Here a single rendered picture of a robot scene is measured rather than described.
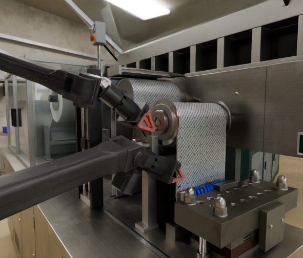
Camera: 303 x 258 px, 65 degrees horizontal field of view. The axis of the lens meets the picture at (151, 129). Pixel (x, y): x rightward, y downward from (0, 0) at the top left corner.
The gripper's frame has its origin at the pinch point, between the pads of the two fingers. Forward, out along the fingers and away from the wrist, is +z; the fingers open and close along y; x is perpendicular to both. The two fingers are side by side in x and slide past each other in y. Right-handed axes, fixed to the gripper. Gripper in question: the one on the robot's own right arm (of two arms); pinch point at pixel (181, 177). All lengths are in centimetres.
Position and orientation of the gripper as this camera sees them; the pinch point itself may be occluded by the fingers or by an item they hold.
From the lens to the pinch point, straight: 75.8
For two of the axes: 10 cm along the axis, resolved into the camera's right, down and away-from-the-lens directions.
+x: 3.9, -9.0, 2.0
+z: 7.0, 4.3, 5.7
